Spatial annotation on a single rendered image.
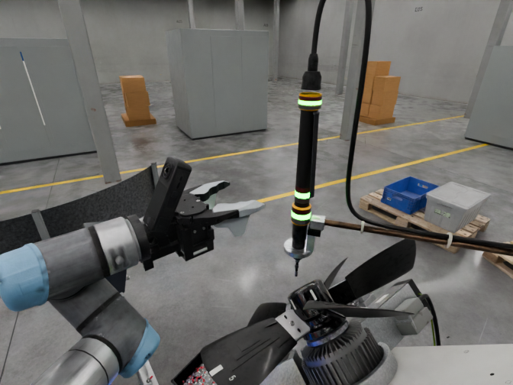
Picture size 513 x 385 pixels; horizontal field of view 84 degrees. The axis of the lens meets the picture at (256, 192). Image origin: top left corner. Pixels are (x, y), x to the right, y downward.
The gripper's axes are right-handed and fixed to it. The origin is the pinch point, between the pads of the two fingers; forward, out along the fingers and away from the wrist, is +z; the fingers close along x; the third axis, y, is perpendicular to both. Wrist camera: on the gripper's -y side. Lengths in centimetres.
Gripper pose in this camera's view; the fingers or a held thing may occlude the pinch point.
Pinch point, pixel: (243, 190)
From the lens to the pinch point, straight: 52.7
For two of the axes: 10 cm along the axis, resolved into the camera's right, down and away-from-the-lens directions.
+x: 6.1, 3.5, -7.1
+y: 0.0, 8.9, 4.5
